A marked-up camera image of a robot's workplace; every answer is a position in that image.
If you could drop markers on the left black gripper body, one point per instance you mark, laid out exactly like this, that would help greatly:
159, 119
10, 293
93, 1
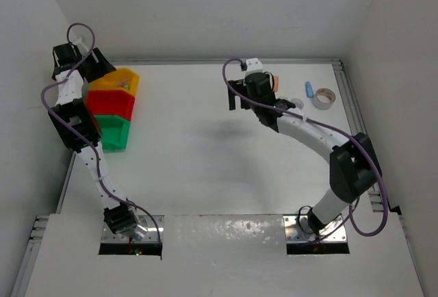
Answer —
94, 70

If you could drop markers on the pink eraser cap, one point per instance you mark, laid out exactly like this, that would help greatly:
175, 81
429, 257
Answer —
121, 83

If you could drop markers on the blue eraser cap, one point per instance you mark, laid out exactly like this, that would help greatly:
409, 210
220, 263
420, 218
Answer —
309, 90

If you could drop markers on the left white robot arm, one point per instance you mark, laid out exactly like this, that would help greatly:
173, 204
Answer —
81, 133

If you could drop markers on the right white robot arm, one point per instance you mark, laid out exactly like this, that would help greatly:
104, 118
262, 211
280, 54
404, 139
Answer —
353, 166

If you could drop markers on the yellow plastic bin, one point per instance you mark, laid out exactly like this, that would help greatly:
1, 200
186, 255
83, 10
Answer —
122, 79

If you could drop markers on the orange eraser cap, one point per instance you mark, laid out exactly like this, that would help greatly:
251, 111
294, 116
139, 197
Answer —
275, 83

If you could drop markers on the red plastic bin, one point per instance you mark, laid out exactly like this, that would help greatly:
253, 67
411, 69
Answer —
110, 102

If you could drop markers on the green plastic bin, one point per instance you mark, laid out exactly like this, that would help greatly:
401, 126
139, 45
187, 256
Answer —
115, 132

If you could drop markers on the grey tape roll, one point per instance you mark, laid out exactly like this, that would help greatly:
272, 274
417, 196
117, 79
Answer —
323, 99

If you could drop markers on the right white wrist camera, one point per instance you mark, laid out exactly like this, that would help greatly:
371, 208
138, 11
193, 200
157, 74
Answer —
251, 66

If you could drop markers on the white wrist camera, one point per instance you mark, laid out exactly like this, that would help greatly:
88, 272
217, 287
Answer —
80, 43
251, 66

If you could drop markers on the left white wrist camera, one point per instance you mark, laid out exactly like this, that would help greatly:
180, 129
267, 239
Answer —
80, 43

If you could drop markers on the back aluminium frame rail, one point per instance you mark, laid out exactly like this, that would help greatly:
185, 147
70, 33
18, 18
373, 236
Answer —
139, 61

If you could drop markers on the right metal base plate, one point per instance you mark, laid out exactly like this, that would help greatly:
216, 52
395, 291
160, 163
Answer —
334, 232

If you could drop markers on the left aluminium frame rail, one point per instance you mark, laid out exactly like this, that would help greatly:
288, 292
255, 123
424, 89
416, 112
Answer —
29, 259

